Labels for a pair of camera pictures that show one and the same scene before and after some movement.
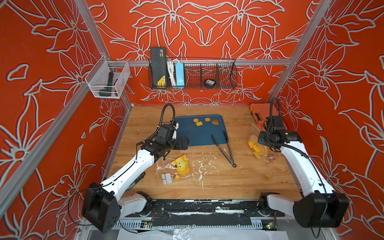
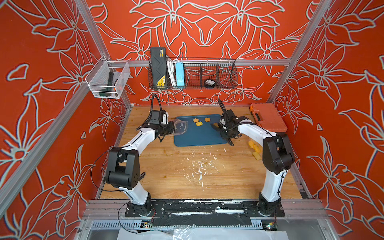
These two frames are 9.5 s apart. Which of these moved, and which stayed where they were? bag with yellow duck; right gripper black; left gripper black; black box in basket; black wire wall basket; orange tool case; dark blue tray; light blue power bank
Moved: bag with yellow duck; right gripper black; left gripper black
Stayed: orange tool case; black box in basket; black wire wall basket; dark blue tray; light blue power bank
